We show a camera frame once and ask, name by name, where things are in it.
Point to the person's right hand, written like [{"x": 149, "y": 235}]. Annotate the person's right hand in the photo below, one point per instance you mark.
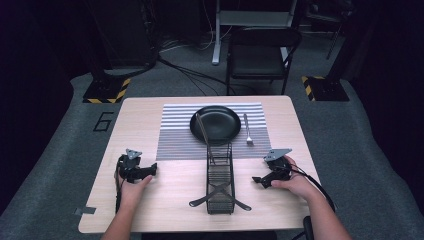
[{"x": 298, "y": 181}]

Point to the black cabinet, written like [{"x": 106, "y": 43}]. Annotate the black cabinet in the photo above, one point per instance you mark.
[{"x": 126, "y": 33}]

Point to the black chair armrest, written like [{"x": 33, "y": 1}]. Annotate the black chair armrest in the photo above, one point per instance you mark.
[{"x": 307, "y": 228}]

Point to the black tripod stand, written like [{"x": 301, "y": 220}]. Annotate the black tripod stand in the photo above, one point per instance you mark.
[{"x": 335, "y": 40}]

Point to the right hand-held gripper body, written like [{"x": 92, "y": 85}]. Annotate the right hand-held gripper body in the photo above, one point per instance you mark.
[{"x": 279, "y": 169}]

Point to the grey striped placemat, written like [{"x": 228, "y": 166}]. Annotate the grey striped placemat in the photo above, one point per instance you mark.
[{"x": 176, "y": 140}]

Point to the person's left hand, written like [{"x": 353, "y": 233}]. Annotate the person's left hand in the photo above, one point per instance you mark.
[{"x": 132, "y": 193}]

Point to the silver fork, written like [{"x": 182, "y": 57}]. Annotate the silver fork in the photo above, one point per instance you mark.
[{"x": 247, "y": 128}]

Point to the black round plate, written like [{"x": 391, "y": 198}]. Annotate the black round plate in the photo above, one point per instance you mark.
[{"x": 218, "y": 125}]

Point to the black stand base hazard stripes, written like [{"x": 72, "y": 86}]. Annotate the black stand base hazard stripes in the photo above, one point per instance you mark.
[
  {"x": 105, "y": 91},
  {"x": 325, "y": 89}
]

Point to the long dark thin utensil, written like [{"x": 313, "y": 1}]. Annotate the long dark thin utensil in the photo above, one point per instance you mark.
[{"x": 202, "y": 130}]

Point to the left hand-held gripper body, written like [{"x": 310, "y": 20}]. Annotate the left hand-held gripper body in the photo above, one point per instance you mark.
[{"x": 129, "y": 168}]

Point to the white metal desk frame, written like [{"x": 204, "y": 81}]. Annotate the white metal desk frame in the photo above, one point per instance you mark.
[{"x": 218, "y": 30}]

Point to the black flat utensil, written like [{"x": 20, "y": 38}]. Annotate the black flat utensil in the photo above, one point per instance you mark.
[
  {"x": 240, "y": 203},
  {"x": 203, "y": 199}
]

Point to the black folding chair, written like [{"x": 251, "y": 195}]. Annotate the black folding chair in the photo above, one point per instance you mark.
[{"x": 260, "y": 60}]

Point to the grey tape strip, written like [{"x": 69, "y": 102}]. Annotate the grey tape strip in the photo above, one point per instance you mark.
[{"x": 85, "y": 210}]

